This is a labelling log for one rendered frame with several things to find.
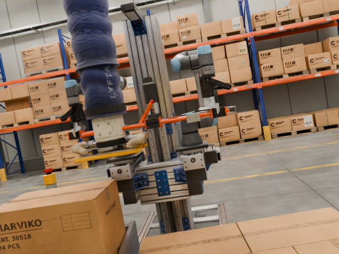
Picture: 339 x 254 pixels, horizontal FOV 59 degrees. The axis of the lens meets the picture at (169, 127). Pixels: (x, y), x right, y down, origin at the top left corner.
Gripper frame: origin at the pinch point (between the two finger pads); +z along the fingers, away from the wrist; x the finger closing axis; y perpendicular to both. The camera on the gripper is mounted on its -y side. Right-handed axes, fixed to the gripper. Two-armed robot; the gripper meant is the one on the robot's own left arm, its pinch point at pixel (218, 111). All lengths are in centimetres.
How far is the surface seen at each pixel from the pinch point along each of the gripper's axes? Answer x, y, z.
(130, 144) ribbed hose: 13.0, 46.7, 8.6
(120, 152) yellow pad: 16, 52, 11
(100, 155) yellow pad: 16, 63, 11
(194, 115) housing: 3.7, 12.5, -0.2
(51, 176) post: -41, 123, 27
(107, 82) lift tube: 9, 54, -25
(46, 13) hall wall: -841, 482, -399
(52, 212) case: 23, 90, 35
